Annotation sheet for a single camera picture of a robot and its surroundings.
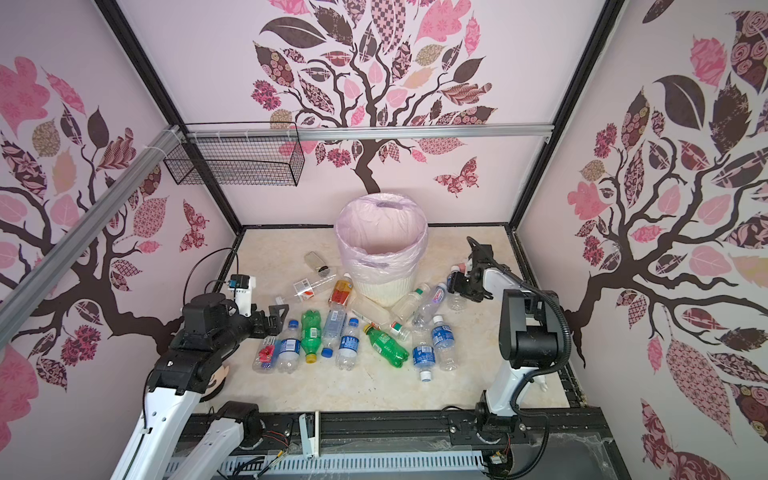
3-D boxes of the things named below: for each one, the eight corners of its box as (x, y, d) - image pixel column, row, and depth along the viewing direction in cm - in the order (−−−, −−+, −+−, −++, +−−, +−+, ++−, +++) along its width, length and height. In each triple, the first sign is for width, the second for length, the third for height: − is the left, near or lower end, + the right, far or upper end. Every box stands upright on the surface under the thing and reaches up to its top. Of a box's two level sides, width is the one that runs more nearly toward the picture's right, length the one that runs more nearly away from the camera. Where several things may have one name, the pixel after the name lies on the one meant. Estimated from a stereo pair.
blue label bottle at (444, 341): (434, 370, 85) (436, 364, 81) (430, 322, 94) (431, 315, 91) (455, 370, 85) (458, 364, 81) (449, 322, 94) (451, 315, 91)
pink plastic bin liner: (344, 313, 96) (329, 259, 74) (351, 252, 113) (341, 193, 91) (422, 313, 96) (431, 259, 74) (417, 252, 113) (423, 193, 91)
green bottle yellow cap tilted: (359, 339, 89) (358, 335, 87) (369, 327, 92) (369, 322, 89) (400, 369, 83) (400, 365, 81) (410, 355, 86) (411, 351, 83)
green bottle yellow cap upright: (303, 365, 86) (299, 358, 82) (305, 318, 96) (301, 310, 92) (321, 362, 86) (318, 355, 83) (321, 316, 96) (318, 308, 92)
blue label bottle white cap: (414, 381, 81) (415, 377, 78) (412, 347, 87) (413, 342, 85) (436, 381, 81) (438, 377, 78) (433, 347, 87) (434, 342, 85)
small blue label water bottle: (338, 370, 85) (336, 365, 81) (344, 321, 95) (342, 315, 91) (358, 370, 85) (356, 365, 81) (361, 321, 95) (360, 315, 91)
